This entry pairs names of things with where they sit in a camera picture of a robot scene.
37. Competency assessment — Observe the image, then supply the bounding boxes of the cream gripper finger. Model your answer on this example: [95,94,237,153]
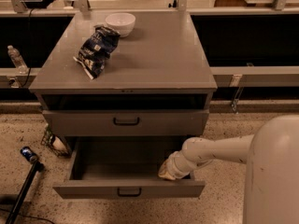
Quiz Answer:
[158,168,175,181]

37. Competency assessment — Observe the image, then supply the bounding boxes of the grey drawer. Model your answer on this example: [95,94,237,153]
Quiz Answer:
[53,136,206,199]
[43,110,209,136]

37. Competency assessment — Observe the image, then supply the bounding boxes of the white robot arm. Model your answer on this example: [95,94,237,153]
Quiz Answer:
[158,115,299,224]

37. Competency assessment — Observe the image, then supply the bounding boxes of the grey top drawer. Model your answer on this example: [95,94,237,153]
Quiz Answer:
[43,110,209,136]

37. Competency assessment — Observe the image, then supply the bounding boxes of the grey drawer cabinet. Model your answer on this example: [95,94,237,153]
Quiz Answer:
[28,10,218,142]

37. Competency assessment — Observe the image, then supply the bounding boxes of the black tripod pole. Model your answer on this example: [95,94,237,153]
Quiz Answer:
[5,161,43,224]

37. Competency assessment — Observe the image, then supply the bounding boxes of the blue soda can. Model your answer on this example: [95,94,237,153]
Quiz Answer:
[21,147,38,163]

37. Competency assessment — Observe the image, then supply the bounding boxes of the blue crumpled chip bag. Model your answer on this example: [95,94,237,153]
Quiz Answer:
[74,25,121,79]

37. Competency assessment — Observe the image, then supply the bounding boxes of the white bowl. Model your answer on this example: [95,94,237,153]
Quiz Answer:
[106,13,135,37]

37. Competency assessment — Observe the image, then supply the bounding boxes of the clear plastic water bottle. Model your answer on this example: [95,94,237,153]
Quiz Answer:
[7,45,29,75]

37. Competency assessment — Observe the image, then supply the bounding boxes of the metal rail bracket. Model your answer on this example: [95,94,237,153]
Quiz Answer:
[229,75,244,114]

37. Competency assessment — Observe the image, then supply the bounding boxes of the wire basket with white item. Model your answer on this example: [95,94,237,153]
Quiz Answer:
[41,125,69,157]

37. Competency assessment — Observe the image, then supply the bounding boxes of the black hanging cable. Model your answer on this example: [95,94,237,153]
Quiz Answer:
[8,9,35,89]

